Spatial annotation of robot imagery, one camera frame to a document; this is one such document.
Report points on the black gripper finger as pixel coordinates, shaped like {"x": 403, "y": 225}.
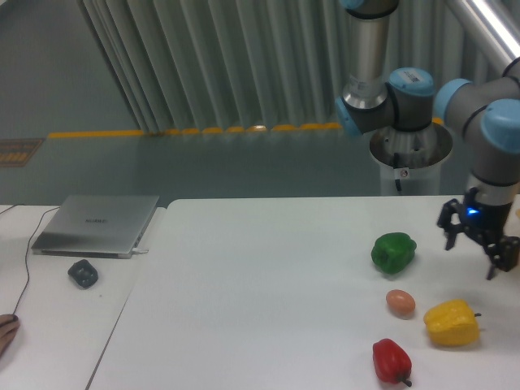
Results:
{"x": 452, "y": 221}
{"x": 503, "y": 255}

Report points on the brown egg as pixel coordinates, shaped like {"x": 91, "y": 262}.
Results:
{"x": 400, "y": 302}

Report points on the person's hand on mouse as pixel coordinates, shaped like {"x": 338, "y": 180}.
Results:
{"x": 9, "y": 326}

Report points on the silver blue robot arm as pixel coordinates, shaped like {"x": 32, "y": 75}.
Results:
{"x": 485, "y": 116}

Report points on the silver closed laptop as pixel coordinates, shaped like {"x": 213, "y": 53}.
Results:
{"x": 97, "y": 226}

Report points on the grey pleated curtain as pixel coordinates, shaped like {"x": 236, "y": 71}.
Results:
{"x": 231, "y": 64}

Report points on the red bell pepper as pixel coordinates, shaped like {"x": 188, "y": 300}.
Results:
{"x": 391, "y": 362}

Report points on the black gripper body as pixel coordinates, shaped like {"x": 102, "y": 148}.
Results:
{"x": 482, "y": 217}

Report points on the white usb plug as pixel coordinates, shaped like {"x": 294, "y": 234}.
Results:
{"x": 138, "y": 251}

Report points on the green bell pepper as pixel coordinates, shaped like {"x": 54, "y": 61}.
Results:
{"x": 393, "y": 252}

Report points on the yellow bell pepper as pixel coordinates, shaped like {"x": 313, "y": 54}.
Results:
{"x": 451, "y": 324}

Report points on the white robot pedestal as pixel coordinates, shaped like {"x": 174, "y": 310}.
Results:
{"x": 410, "y": 170}

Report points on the small black device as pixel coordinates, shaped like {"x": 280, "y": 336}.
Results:
{"x": 83, "y": 273}

